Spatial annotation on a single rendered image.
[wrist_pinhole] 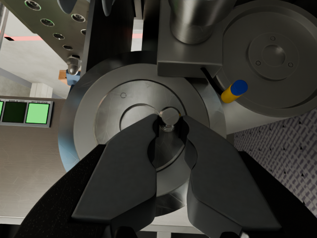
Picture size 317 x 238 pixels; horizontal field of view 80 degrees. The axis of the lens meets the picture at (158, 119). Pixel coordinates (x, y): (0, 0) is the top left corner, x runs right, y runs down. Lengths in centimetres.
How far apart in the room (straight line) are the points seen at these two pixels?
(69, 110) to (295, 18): 24
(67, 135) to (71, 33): 33
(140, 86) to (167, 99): 2
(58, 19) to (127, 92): 32
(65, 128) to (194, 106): 11
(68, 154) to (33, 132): 41
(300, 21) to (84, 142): 24
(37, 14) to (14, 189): 40
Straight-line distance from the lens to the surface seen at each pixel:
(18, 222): 62
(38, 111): 58
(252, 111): 19
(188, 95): 17
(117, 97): 16
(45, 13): 45
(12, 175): 61
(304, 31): 25
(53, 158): 56
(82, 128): 17
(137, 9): 52
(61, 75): 357
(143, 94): 15
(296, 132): 28
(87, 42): 22
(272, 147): 32
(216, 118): 18
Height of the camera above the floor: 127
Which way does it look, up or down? 10 degrees down
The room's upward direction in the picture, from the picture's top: 177 degrees counter-clockwise
